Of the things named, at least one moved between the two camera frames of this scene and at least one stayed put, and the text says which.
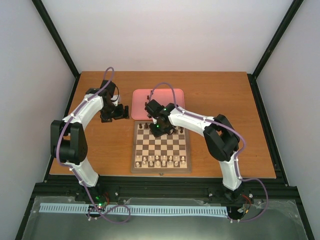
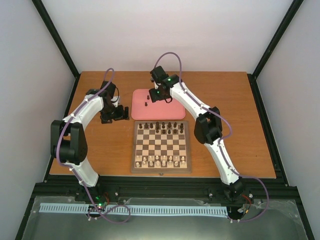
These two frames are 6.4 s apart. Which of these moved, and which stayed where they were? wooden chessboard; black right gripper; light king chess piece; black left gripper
Moved: black right gripper
Stayed: light king chess piece; wooden chessboard; black left gripper
